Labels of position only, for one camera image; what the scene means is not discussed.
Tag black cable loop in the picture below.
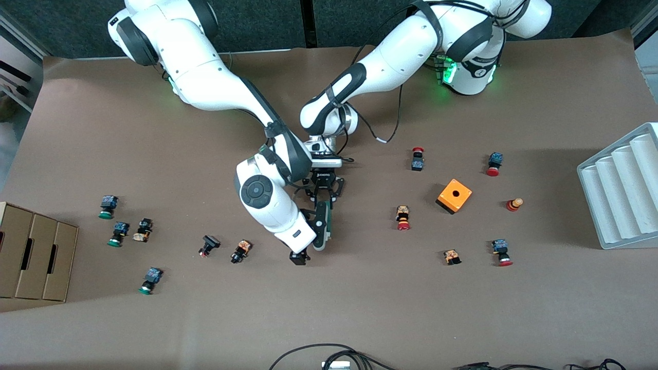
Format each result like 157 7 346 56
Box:
268 343 399 370

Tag black button orange block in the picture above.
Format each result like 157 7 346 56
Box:
230 239 252 265

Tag black cable with connector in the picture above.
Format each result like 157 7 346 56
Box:
452 362 561 370

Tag black vertical post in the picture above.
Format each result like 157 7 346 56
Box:
301 0 317 48

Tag grey metal side frame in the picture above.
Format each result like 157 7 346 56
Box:
0 9 49 121
630 0 658 96

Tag orange button enclosure box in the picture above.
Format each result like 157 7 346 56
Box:
436 178 473 215

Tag brown cardboard box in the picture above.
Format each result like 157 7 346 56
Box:
0 201 79 302

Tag green pushbutton blue block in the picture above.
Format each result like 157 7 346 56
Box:
138 267 164 295
98 195 119 220
107 221 130 248

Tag thin black coiled cable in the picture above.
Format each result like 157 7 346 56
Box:
565 358 628 370

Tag grey ribbed plastic tray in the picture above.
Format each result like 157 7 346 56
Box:
576 122 658 250

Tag black square button red base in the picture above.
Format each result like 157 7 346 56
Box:
198 235 221 258

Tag red button blue base lower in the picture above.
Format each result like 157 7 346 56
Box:
491 238 514 267

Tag black orange contact block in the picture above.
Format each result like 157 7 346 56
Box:
132 218 154 243

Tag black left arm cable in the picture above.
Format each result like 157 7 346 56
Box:
334 82 405 163

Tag brown paper table cover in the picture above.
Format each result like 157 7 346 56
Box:
0 28 658 370

